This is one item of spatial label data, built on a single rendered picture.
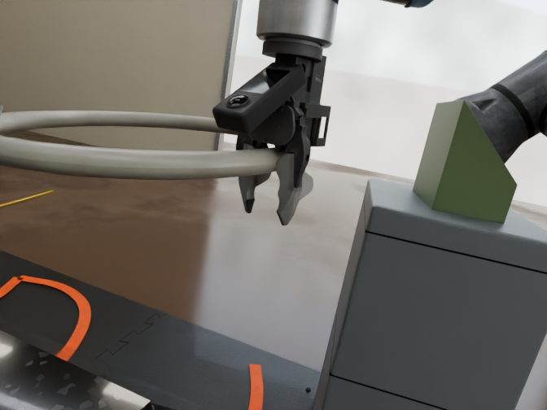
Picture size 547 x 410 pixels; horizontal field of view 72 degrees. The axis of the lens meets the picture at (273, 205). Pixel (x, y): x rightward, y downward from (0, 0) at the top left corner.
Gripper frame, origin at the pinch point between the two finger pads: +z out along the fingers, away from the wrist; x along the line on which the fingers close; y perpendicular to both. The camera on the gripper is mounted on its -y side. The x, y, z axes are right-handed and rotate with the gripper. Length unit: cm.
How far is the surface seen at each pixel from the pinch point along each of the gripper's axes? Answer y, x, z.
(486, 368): 49, -28, 36
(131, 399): -26.2, -11.6, 4.0
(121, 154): -16.4, 5.5, -6.9
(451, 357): 46, -21, 36
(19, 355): -29.2, -3.9, 3.6
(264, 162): -2.7, -1.3, -6.7
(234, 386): 51, 42, 88
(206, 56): 317, 357, -55
